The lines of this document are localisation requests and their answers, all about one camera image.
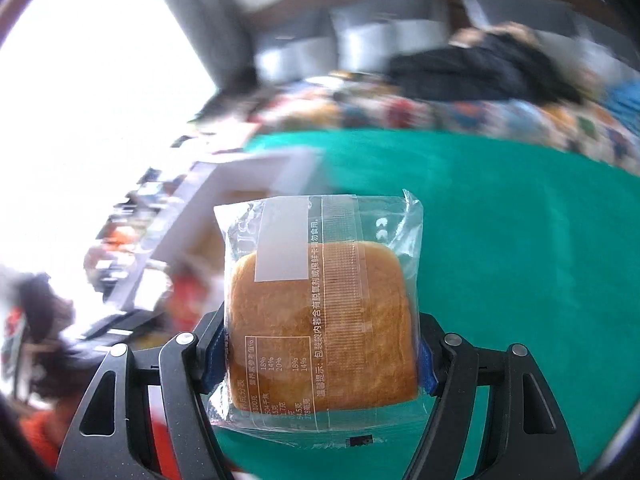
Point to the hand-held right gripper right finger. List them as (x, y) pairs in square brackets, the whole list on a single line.
[(427, 365)]

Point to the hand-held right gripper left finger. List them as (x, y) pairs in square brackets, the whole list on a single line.
[(215, 360)]

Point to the bread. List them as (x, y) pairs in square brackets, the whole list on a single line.
[(320, 320)]

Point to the white cardboard box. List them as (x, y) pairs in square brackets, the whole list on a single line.
[(240, 175)]

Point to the green tablecloth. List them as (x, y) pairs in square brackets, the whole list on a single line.
[(500, 235)]

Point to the row of small items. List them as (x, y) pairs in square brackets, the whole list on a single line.
[(125, 240)]

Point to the orange clothing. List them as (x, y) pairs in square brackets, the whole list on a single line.
[(45, 435)]

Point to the dark cloth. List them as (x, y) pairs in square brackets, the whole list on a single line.
[(235, 90)]

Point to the black puffer jacket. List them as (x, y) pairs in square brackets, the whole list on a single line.
[(475, 70)]

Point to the blue cloth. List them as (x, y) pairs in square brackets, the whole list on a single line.
[(625, 100)]

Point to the grey curtain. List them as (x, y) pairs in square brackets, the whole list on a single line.
[(210, 25)]

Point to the beige cloth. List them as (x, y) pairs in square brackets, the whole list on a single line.
[(510, 30)]

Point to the brown headboard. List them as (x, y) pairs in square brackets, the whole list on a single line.
[(320, 10)]

